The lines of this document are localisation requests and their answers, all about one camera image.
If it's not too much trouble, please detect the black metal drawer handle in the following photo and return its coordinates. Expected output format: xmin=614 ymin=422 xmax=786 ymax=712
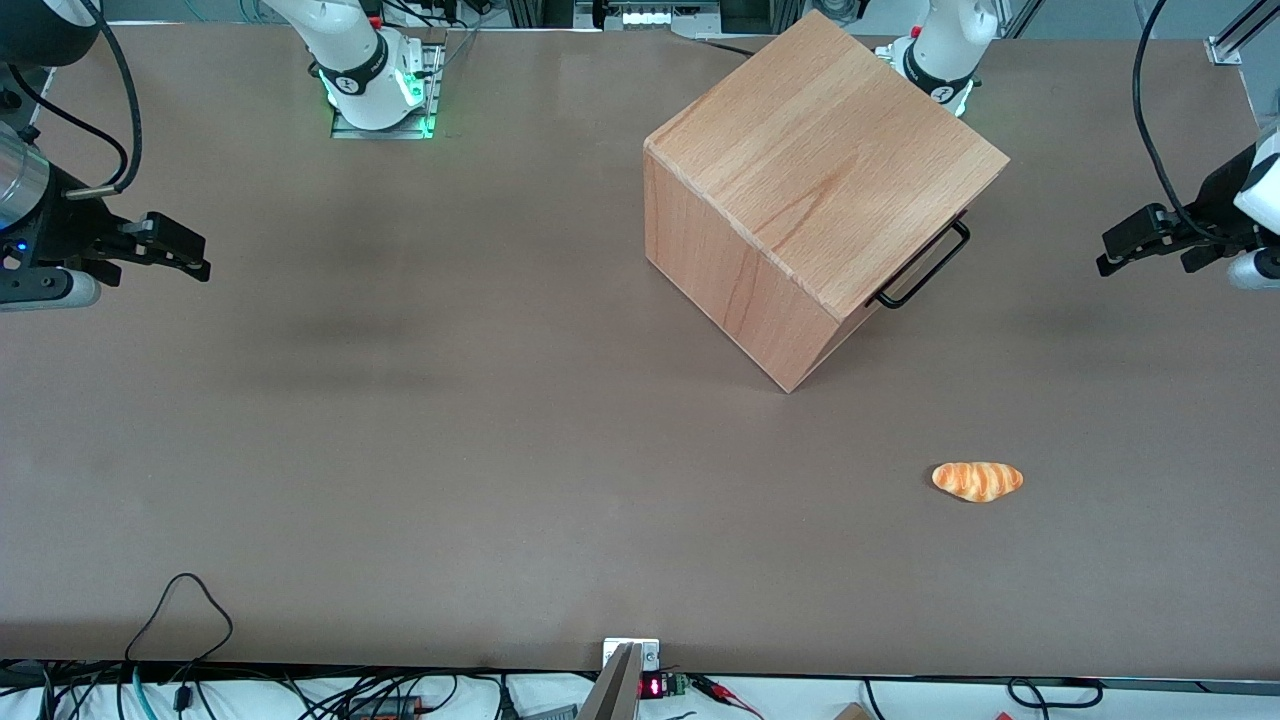
xmin=876 ymin=220 xmax=972 ymax=310

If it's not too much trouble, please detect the orange striped bread toy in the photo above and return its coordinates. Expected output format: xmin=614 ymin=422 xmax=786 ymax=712
xmin=931 ymin=461 xmax=1025 ymax=503

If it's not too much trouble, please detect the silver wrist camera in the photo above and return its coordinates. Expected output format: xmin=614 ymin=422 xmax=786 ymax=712
xmin=0 ymin=268 xmax=102 ymax=313
xmin=1227 ymin=248 xmax=1280 ymax=292

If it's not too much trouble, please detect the silver aluminium frame profile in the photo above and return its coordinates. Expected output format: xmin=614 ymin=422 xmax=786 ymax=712
xmin=1204 ymin=0 xmax=1280 ymax=68

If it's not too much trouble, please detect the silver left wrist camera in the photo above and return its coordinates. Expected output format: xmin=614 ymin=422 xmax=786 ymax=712
xmin=1227 ymin=248 xmax=1280 ymax=292

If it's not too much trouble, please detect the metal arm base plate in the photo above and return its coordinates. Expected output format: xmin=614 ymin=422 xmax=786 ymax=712
xmin=330 ymin=28 xmax=448 ymax=140

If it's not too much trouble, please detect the looped black table cable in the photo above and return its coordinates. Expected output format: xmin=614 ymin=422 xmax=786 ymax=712
xmin=124 ymin=572 xmax=234 ymax=701

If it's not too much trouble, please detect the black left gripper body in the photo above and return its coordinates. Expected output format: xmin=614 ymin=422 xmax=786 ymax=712
xmin=1178 ymin=143 xmax=1263 ymax=274

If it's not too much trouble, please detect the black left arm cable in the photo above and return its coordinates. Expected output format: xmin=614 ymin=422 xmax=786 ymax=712
xmin=1132 ymin=0 xmax=1216 ymax=241

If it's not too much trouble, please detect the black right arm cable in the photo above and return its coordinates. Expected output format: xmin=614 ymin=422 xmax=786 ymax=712
xmin=8 ymin=0 xmax=144 ymax=201

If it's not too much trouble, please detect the light wooden drawer cabinet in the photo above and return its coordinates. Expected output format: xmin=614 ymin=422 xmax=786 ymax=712
xmin=643 ymin=9 xmax=1011 ymax=394

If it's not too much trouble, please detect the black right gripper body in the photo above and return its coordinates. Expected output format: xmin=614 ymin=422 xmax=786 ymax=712
xmin=58 ymin=190 xmax=133 ymax=289

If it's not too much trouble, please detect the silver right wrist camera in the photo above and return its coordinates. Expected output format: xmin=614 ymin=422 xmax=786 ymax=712
xmin=0 ymin=268 xmax=102 ymax=313

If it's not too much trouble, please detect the black curled edge cable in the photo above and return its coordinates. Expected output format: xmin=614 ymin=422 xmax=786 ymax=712
xmin=1006 ymin=677 xmax=1105 ymax=711

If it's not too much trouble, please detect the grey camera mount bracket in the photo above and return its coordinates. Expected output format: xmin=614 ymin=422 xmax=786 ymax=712
xmin=577 ymin=638 xmax=662 ymax=720

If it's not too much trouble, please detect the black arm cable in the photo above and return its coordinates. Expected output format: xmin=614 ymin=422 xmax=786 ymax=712
xmin=1132 ymin=0 xmax=1216 ymax=241
xmin=8 ymin=0 xmax=144 ymax=201

